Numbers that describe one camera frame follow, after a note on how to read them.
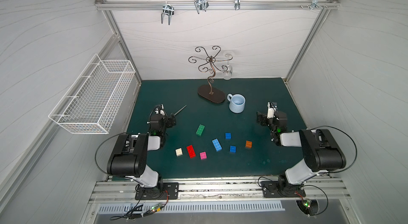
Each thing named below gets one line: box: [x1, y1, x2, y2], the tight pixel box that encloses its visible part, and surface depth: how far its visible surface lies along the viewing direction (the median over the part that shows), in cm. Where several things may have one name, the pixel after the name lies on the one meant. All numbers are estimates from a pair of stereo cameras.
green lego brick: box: [195, 124, 206, 137], surface depth 95 cm
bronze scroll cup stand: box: [188, 45, 233, 103], surface depth 95 cm
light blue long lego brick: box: [211, 138, 223, 152], surface depth 89 cm
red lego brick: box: [186, 144, 197, 159], surface depth 86 cm
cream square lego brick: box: [175, 147, 183, 157], surface depth 86 cm
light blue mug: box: [226, 93, 246, 114], surface depth 103 cm
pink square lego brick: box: [199, 151, 207, 160], surface depth 86 cm
